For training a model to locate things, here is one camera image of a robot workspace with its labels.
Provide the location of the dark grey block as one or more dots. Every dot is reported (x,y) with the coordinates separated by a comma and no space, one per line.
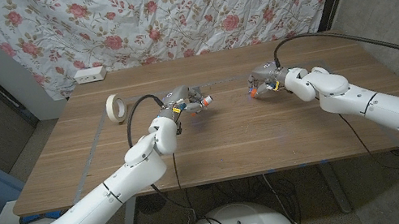
(196,89)

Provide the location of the floral backdrop cloth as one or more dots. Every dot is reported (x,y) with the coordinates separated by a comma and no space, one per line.
(165,11)

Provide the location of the orange and white glue stick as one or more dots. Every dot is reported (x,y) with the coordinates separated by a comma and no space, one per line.
(207,100)

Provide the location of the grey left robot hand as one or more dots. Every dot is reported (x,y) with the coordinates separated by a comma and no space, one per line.
(178,97)

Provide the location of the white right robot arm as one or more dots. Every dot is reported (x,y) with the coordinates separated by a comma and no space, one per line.
(389,111)

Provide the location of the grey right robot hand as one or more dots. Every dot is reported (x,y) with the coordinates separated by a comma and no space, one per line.
(267,73)

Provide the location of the black round grille disc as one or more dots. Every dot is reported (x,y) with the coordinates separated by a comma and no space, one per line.
(150,205)

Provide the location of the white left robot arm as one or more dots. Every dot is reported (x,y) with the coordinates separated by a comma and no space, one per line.
(89,209)

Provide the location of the masking tape roll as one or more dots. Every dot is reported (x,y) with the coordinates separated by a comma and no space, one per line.
(112,107)

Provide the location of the white power strip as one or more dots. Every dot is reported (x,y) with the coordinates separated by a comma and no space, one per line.
(90,75)

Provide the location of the orange glue stick cap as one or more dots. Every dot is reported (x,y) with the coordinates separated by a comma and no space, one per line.
(253,93)

